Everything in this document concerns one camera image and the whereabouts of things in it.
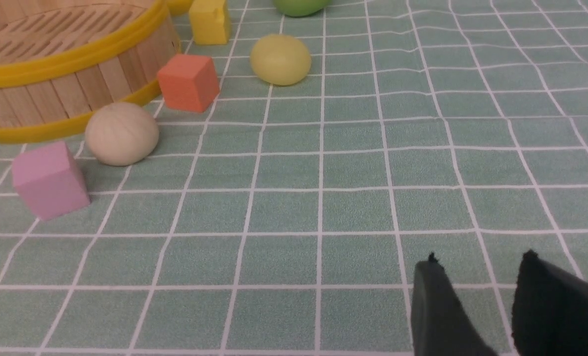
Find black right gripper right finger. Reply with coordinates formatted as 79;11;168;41
511;250;588;356

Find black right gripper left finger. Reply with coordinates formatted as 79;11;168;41
411;253;497;356

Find yellow steamed bun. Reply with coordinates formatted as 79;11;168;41
249;34;312;86

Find white steamed bun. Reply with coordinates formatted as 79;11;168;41
84;102;160;167

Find bamboo steamer tray yellow rims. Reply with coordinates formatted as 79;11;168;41
0;0;182;144

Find green checkered tablecloth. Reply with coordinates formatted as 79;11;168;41
0;0;588;356

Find orange foam cube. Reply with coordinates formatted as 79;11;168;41
157;54;221;113

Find green apple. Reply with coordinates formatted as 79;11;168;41
272;0;332;17

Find yellow foam cube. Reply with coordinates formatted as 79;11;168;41
189;0;232;45

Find pink foam cube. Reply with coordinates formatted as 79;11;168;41
11;140;90;221

